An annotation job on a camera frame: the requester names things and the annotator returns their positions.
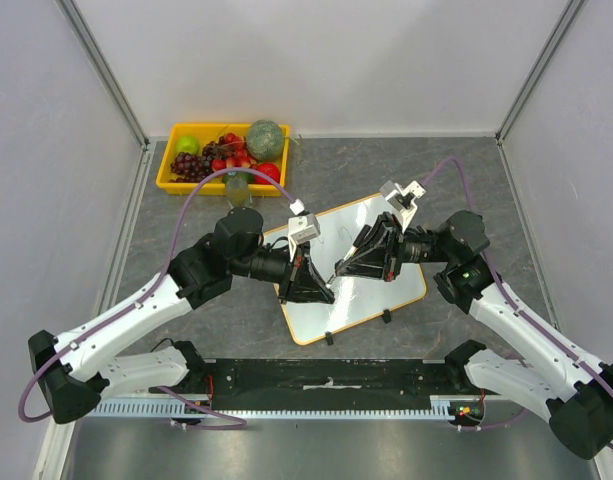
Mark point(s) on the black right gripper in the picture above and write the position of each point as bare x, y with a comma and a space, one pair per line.
393, 251

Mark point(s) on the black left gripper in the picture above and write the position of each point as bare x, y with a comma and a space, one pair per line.
302, 282

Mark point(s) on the yellow framed whiteboard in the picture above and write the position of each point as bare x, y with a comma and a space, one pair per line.
356, 299

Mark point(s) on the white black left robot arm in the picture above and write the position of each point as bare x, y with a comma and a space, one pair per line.
76, 369

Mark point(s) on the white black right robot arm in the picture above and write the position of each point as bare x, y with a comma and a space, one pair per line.
568, 387

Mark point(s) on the black left whiteboard foot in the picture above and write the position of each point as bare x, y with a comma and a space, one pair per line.
329, 338

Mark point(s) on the black whiteboard foot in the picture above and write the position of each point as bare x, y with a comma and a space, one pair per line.
329, 338
386, 316

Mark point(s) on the black right whiteboard foot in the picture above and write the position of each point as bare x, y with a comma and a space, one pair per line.
386, 316

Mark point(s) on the red tomato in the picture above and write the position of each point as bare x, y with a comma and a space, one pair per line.
270, 173

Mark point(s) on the green avocado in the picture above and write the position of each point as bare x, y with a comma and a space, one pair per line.
236, 176

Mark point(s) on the red cherry bunch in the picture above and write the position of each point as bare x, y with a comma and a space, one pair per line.
229, 151

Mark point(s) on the green netted melon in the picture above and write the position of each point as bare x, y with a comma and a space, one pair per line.
265, 140

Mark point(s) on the dark purple grape bunch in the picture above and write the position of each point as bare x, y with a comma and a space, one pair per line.
187, 168

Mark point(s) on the yellow plastic fruit tray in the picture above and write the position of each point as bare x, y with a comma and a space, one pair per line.
210, 132

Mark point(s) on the green apple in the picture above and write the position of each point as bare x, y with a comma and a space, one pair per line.
187, 144

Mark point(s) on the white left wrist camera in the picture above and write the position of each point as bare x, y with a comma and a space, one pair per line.
301, 229

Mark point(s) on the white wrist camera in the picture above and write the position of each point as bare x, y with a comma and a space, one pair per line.
403, 200
301, 229

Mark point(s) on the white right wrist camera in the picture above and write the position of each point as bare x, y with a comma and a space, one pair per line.
403, 200

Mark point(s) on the aluminium frame post left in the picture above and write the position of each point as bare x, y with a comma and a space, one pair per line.
90, 46

